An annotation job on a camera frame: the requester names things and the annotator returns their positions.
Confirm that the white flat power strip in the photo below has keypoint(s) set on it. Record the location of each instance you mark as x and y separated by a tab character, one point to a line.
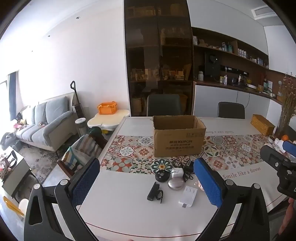
187	197

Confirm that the brown cardboard box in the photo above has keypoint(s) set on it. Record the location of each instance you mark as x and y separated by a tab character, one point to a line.
179	139

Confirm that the orange plastic basket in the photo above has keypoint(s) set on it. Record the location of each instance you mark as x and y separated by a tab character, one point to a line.
107	108

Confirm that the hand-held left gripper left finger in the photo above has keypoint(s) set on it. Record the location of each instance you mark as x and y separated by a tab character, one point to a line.
86	178

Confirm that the wooden wall shelf with bottles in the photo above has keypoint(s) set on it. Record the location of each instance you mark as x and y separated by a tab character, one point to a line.
231	49

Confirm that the person's right forearm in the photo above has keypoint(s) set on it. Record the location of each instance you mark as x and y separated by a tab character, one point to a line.
290	215

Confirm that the dark dining chair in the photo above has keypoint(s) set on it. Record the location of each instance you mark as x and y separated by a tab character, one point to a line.
230	110
163	105

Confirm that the white flower-shaped side table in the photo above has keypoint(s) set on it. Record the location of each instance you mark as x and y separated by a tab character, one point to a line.
108	119

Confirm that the white cylindrical air purifier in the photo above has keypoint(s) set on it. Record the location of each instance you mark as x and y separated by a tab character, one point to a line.
81	127

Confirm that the white patterned pouch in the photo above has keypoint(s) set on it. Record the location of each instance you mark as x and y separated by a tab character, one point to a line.
276	143

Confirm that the grey sofa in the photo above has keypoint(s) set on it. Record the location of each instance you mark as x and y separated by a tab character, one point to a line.
46	125

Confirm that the white plug adapter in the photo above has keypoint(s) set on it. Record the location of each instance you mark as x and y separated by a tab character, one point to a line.
177	173

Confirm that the white thermos jug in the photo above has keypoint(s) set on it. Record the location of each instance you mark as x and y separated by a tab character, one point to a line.
200	76

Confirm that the dark coffee table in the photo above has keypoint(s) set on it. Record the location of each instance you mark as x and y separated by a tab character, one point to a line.
13	176

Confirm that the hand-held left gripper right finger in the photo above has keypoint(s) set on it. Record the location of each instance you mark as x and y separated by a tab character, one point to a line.
208	183

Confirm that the blue curtain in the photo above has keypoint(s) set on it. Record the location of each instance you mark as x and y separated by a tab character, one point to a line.
12	95

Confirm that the dark glass display cabinet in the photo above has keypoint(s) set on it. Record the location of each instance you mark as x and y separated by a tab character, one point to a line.
159	58

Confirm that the silver oval case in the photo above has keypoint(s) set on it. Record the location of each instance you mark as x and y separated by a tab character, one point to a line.
175	184

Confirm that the white sideboard counter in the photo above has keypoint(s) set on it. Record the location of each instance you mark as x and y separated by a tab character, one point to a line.
212	99

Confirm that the black coffee machine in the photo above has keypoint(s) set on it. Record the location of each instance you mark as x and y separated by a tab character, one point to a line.
212	67

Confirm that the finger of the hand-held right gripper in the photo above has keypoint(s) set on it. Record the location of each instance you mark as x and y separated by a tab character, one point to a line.
270	155
289	146

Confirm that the woven wicker box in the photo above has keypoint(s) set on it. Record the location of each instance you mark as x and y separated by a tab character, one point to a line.
262	125

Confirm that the black upright vacuum cleaner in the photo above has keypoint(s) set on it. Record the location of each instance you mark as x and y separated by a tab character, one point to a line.
75	97

